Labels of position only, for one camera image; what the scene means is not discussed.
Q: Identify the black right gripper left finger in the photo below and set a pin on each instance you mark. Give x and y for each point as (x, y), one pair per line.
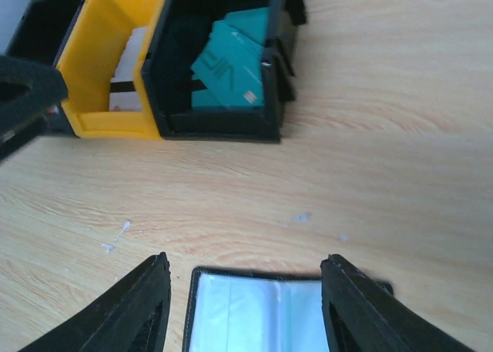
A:
(132, 315)

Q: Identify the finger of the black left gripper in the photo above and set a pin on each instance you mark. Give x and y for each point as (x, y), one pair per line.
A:
(28, 90)

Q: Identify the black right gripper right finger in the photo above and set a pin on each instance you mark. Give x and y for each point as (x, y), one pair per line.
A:
(360, 315)

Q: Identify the black leather card holder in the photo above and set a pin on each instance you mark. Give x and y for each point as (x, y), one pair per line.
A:
(241, 310)

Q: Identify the black card bin left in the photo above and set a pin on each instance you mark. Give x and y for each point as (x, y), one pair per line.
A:
(42, 36)

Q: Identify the black card bin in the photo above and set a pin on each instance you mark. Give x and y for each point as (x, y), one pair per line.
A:
(182, 31)
(42, 36)

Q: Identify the white orange card stack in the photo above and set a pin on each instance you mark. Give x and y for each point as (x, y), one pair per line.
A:
(123, 96)

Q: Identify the yellow card bin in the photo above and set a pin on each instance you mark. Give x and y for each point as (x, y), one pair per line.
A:
(89, 60)

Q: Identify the black card bin right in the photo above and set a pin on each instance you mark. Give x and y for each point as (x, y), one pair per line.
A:
(182, 31)

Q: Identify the teal card stack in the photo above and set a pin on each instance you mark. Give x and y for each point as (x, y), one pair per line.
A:
(227, 73)

